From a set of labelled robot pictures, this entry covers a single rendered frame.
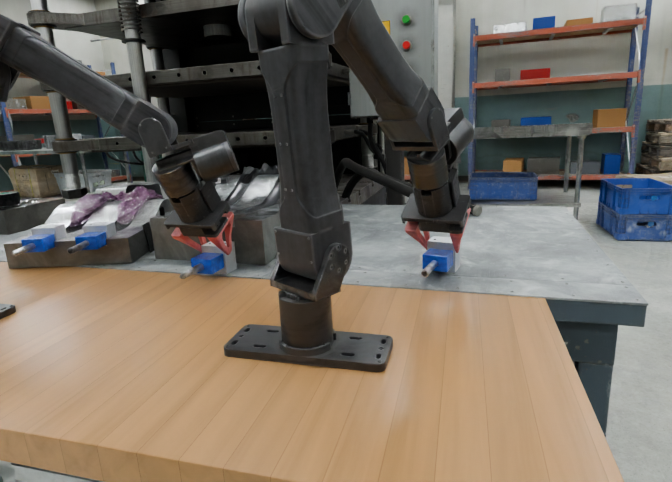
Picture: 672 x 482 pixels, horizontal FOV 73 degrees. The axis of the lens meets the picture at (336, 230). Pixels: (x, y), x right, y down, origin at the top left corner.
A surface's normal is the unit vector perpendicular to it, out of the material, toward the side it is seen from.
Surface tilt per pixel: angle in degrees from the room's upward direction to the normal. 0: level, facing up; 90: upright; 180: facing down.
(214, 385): 0
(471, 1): 90
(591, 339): 90
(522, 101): 90
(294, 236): 94
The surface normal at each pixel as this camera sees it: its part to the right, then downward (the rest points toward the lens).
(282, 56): -0.69, 0.26
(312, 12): 0.71, 0.14
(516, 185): -0.28, 0.28
